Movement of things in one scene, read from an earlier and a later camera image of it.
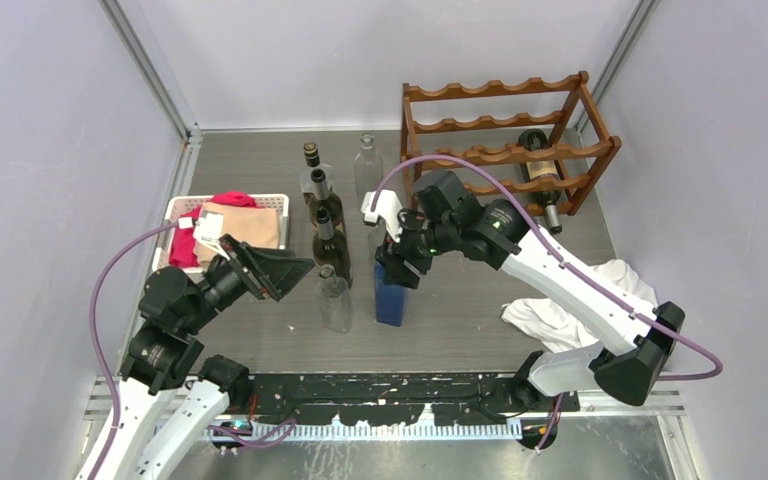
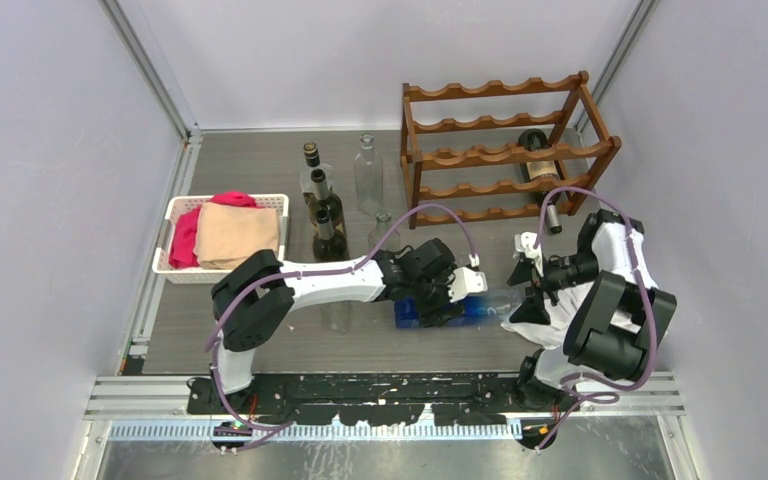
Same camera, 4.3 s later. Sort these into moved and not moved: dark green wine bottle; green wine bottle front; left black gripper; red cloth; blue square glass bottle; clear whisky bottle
Moved: blue square glass bottle; left black gripper
Not moved: dark green wine bottle; red cloth; green wine bottle front; clear whisky bottle
